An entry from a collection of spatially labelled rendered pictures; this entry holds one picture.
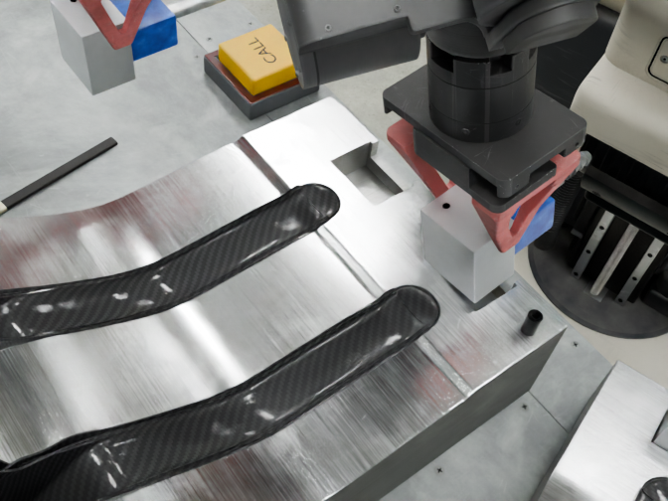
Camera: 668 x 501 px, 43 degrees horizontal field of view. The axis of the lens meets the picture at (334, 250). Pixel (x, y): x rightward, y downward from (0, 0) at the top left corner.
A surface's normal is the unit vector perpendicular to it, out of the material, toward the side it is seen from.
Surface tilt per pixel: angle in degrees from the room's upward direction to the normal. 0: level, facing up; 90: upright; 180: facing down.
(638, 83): 8
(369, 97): 0
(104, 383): 28
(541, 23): 59
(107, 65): 90
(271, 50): 0
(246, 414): 14
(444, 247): 99
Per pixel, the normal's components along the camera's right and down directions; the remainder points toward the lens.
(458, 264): -0.79, 0.54
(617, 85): 0.01, -0.51
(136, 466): 0.40, -0.78
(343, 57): 0.25, 0.77
